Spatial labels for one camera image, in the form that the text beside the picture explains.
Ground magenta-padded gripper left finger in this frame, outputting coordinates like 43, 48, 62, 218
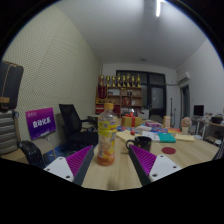
43, 144, 95, 187

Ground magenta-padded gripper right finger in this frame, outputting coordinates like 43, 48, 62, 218
128, 144, 183, 187

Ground orange-capped yellow-label drink bottle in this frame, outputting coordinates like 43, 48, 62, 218
96, 102, 119, 167

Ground flat round red coaster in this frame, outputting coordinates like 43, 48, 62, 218
161, 146, 177, 155

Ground teal book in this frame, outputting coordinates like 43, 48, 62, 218
157, 132, 177, 144

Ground black mesh chair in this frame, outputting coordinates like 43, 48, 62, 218
18, 140, 46, 169

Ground black mug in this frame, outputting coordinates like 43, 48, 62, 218
125, 135, 153, 154

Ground white paper booklet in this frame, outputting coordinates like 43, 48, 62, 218
142, 130, 161, 142

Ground yellow envelope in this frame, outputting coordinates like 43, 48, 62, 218
174, 133, 196, 143

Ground small tan carton box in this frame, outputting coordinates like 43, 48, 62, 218
162, 115, 172, 129

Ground purple sign board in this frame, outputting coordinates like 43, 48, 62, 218
25, 107, 57, 141

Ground pink flowers in white pot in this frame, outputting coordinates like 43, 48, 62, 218
180, 116, 193, 135

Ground black office chair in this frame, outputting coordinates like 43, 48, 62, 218
58, 103, 99, 148

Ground thick yellow notepad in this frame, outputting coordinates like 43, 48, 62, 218
115, 129, 138, 144

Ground yellow gift box red ribbon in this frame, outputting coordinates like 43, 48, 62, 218
120, 112, 144, 128

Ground grey striped cushion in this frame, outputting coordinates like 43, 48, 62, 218
0, 110, 19, 155

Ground wooden side desk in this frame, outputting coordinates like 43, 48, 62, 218
191, 118, 224, 141

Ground computer monitor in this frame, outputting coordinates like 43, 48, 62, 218
193, 104, 205, 118

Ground dark framed glass door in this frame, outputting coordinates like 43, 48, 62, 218
115, 70, 167, 119

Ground wooden shelf unit with trophies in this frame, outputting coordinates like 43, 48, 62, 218
95, 74, 144, 118

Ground ceiling tube light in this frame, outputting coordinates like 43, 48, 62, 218
155, 0, 166, 18

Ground white wall air conditioner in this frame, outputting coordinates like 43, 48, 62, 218
177, 71, 192, 84

